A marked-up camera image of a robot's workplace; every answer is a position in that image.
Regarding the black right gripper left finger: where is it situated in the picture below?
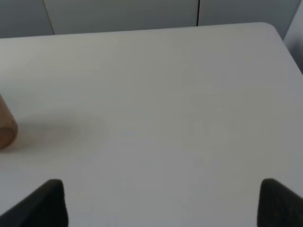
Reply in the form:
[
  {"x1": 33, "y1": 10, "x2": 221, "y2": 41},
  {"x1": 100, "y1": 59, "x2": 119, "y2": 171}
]
[{"x1": 0, "y1": 179, "x2": 69, "y2": 227}]

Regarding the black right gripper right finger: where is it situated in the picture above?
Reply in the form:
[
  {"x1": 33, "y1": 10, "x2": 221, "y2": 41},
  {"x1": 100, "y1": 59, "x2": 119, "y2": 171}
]
[{"x1": 257, "y1": 178, "x2": 303, "y2": 227}]

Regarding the pink translucent plastic cup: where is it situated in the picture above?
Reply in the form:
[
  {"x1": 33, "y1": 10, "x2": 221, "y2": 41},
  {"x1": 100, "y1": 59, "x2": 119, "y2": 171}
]
[{"x1": 0, "y1": 96, "x2": 18, "y2": 149}]

